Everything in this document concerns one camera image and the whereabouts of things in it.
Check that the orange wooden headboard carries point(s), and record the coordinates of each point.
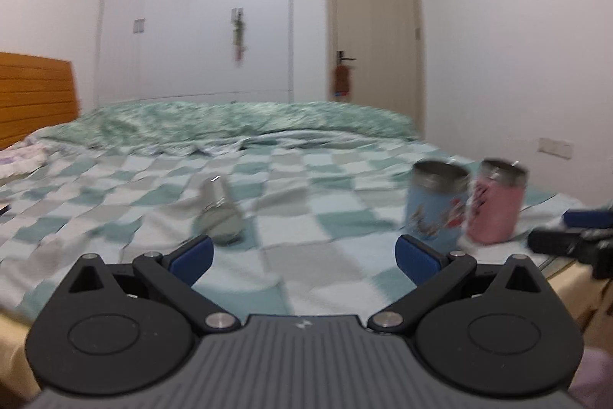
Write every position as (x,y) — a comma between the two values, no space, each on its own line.
(34,92)

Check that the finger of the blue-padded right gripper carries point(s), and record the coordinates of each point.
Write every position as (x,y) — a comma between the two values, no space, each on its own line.
(599,218)

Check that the hanging green charm ornament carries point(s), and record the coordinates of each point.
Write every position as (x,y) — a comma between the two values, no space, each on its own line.
(238,37)

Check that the brown plush hanging toy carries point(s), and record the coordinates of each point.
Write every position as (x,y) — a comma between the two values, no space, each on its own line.
(341,83)

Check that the pink lettered steel cup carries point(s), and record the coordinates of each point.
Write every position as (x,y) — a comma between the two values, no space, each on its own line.
(496,202)

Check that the green checkered bed sheet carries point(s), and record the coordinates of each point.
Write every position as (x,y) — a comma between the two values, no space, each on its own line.
(321,222)

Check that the black door handle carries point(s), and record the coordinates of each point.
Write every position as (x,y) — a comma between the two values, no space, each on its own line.
(342,59)

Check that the stainless steel thermos bottle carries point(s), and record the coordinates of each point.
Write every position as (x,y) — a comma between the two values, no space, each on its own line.
(220,218)

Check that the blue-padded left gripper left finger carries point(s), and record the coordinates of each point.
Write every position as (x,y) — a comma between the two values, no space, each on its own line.
(169,279)

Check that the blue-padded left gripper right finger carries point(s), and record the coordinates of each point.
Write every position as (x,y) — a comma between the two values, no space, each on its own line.
(439,279)

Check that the white wardrobe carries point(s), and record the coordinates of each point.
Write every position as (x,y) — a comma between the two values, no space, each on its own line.
(170,50)

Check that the patterned pillow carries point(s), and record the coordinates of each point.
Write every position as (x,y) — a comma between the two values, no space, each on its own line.
(20,160)

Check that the white wall socket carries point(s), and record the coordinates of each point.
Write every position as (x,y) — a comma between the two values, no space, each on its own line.
(556,148)

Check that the green floral quilt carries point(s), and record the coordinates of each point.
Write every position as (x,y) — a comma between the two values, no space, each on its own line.
(184,128)

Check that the beige wooden door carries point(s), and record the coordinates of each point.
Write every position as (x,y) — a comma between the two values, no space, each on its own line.
(386,39)

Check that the blue cartoon steel cup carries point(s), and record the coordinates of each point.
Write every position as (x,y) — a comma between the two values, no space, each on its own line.
(436,203)

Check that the pink sleeve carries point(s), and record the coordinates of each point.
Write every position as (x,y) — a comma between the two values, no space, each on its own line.
(593,382)

